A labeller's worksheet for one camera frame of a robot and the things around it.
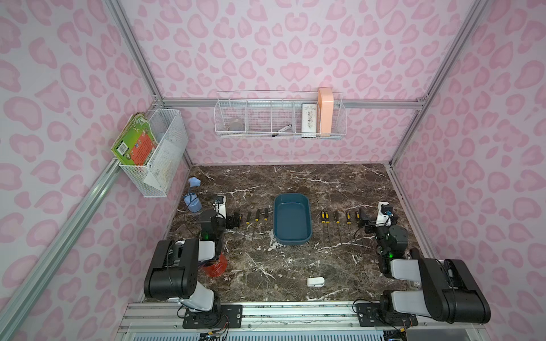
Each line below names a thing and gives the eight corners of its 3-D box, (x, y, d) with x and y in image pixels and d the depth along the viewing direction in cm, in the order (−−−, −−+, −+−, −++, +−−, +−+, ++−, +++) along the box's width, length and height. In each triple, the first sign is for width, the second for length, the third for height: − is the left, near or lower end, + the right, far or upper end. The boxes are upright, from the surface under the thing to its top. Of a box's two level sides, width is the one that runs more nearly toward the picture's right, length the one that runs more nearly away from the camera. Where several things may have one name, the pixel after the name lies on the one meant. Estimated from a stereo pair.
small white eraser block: (307, 286, 81) (307, 284, 79) (306, 279, 83) (307, 276, 80) (324, 286, 81) (325, 284, 79) (323, 279, 83) (324, 276, 80)
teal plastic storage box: (273, 245, 92) (272, 239, 87) (274, 201, 107) (273, 193, 102) (312, 245, 92) (314, 239, 87) (308, 200, 107) (309, 193, 102)
